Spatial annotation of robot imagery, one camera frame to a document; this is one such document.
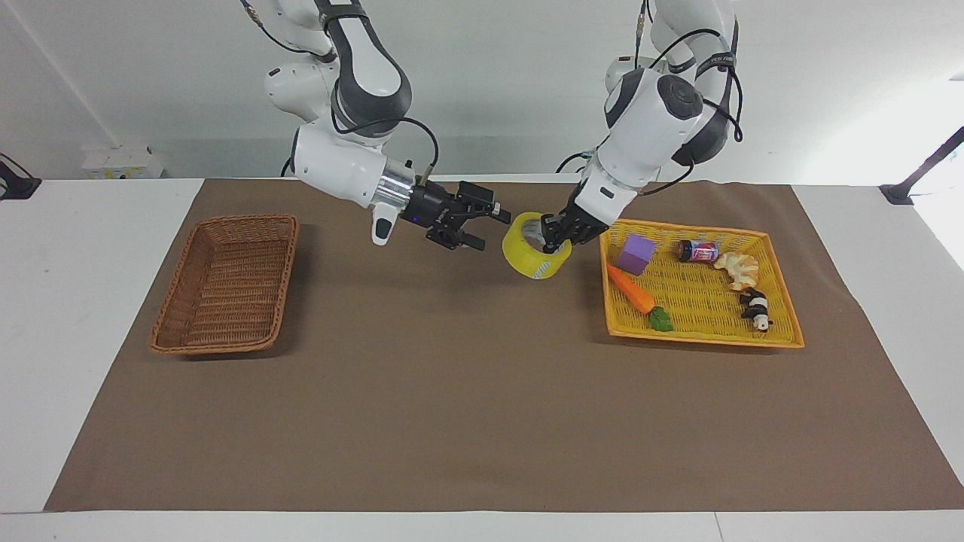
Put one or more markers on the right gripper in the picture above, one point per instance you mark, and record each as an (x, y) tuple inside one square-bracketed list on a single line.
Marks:
[(431, 205)]

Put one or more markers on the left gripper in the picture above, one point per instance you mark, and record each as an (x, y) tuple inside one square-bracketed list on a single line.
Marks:
[(590, 216)]

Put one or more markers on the yellow tape roll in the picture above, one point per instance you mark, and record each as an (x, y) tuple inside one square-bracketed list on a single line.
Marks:
[(527, 260)]

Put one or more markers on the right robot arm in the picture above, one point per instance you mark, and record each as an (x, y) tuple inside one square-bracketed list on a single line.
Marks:
[(354, 83)]

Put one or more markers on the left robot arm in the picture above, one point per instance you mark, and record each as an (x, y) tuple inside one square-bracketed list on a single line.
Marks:
[(648, 128)]

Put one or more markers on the yellow plastic basket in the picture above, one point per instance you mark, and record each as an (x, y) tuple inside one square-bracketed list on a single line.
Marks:
[(700, 301)]

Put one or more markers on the brown wicker basket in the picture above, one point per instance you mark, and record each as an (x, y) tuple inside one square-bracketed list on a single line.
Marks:
[(226, 286)]

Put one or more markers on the purple cube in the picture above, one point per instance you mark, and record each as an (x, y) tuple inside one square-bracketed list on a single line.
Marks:
[(636, 254)]

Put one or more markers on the orange toy carrot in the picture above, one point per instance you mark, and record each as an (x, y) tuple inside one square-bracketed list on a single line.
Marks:
[(631, 290)]

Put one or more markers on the small dark jar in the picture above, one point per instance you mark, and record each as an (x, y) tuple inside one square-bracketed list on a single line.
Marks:
[(697, 251)]

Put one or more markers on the toy croissant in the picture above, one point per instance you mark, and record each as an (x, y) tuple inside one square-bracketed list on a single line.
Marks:
[(738, 269)]

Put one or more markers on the black white panda figure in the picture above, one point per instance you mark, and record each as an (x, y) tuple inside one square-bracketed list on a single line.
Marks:
[(755, 307)]

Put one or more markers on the white box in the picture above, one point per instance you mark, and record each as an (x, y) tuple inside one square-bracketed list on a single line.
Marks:
[(120, 162)]

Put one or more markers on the black stand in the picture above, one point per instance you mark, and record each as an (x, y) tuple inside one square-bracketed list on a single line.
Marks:
[(922, 167), (16, 184)]

